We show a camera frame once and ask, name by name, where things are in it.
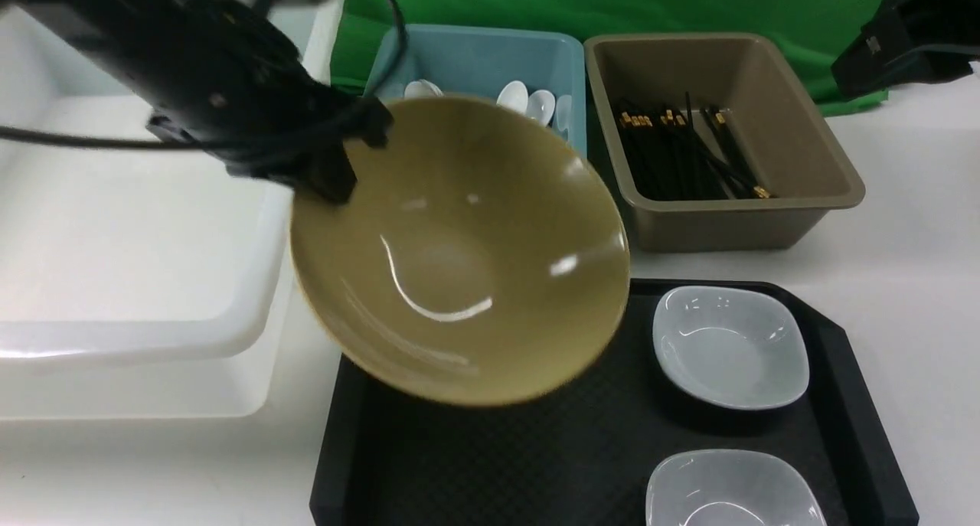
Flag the brown plastic bin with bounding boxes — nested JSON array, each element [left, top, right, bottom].
[[585, 34, 865, 253]]

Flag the black serving tray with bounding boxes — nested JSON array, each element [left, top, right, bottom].
[[309, 279, 920, 525]]

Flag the teal plastic bin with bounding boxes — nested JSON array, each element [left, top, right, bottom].
[[377, 25, 588, 158]]

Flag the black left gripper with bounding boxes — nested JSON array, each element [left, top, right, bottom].
[[2, 0, 394, 205]]

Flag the lower grey square dish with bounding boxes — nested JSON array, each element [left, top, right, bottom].
[[645, 449, 826, 525]]

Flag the tan noodle bowl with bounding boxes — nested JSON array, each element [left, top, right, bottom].
[[289, 96, 630, 407]]

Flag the large white plastic tub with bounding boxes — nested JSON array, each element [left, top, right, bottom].
[[0, 0, 347, 421]]

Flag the left black cable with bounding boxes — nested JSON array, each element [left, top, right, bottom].
[[0, 0, 408, 153]]

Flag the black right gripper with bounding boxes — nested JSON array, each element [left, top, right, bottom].
[[831, 0, 979, 100]]

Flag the white spoons pile in bin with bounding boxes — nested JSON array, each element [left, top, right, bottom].
[[383, 79, 573, 145]]

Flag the grey square dish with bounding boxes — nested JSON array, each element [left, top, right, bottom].
[[645, 449, 826, 525], [652, 286, 811, 411]]

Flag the upper grey square dish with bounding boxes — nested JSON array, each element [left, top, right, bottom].
[[652, 286, 811, 411]]

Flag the black chopsticks bundle in bin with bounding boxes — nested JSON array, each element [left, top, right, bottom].
[[612, 96, 775, 202]]

